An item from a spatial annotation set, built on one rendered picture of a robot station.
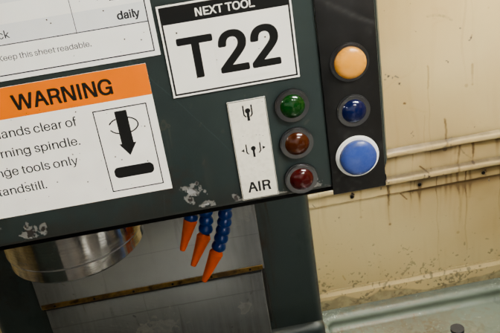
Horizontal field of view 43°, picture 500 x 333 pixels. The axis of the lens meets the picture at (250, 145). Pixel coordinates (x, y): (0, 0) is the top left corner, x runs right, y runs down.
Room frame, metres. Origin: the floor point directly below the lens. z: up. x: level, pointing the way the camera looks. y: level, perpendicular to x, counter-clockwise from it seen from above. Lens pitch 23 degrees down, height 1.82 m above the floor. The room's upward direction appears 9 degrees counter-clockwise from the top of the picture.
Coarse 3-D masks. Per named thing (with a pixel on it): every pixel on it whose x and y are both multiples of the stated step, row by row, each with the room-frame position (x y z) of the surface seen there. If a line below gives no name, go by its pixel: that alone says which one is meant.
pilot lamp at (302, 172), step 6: (294, 174) 0.46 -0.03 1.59; (300, 174) 0.46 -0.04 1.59; (306, 174) 0.46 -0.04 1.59; (294, 180) 0.46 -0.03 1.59; (300, 180) 0.45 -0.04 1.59; (306, 180) 0.46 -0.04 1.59; (312, 180) 0.46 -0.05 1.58; (294, 186) 0.46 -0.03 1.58; (300, 186) 0.46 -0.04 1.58; (306, 186) 0.46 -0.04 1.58
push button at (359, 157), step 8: (352, 144) 0.46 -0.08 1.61; (360, 144) 0.46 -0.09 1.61; (368, 144) 0.46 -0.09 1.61; (344, 152) 0.46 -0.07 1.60; (352, 152) 0.45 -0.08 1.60; (360, 152) 0.45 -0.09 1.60; (368, 152) 0.46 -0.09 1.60; (344, 160) 0.46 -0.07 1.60; (352, 160) 0.45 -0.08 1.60; (360, 160) 0.45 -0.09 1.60; (368, 160) 0.46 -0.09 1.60; (344, 168) 0.46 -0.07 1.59; (352, 168) 0.45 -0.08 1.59; (360, 168) 0.45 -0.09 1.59; (368, 168) 0.46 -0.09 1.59
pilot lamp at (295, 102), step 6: (288, 96) 0.46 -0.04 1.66; (294, 96) 0.46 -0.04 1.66; (282, 102) 0.46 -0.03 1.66; (288, 102) 0.46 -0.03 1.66; (294, 102) 0.46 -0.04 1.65; (300, 102) 0.46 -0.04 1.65; (282, 108) 0.46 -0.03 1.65; (288, 108) 0.45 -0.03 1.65; (294, 108) 0.45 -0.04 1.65; (300, 108) 0.46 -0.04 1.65; (288, 114) 0.46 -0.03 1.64; (294, 114) 0.46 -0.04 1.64; (300, 114) 0.46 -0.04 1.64
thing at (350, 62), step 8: (344, 48) 0.46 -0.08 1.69; (352, 48) 0.46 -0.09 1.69; (336, 56) 0.46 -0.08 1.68; (344, 56) 0.46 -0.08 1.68; (352, 56) 0.46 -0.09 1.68; (360, 56) 0.46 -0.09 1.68; (336, 64) 0.46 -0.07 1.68; (344, 64) 0.46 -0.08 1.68; (352, 64) 0.46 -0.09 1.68; (360, 64) 0.46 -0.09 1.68; (336, 72) 0.46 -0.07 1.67; (344, 72) 0.46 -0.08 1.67; (352, 72) 0.46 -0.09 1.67; (360, 72) 0.46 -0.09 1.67
